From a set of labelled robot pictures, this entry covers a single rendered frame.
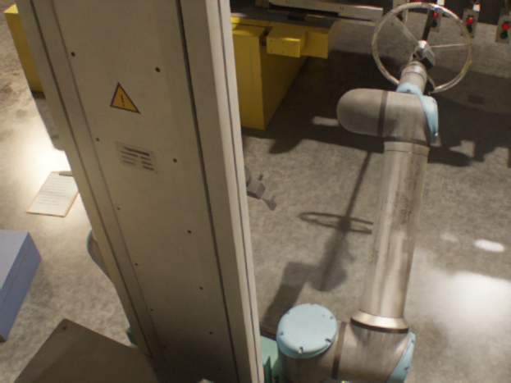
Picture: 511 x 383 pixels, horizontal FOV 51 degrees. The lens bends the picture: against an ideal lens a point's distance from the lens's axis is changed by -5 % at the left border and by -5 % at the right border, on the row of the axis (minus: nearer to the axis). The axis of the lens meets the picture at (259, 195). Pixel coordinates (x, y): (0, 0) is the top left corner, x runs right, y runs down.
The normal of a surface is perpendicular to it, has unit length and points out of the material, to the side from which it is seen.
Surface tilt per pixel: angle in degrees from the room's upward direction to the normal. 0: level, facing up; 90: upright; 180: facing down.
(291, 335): 5
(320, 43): 90
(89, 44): 90
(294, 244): 0
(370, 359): 45
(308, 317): 5
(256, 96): 90
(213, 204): 90
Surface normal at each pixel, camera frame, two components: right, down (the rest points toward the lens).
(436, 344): -0.05, -0.72
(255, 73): -0.34, 0.66
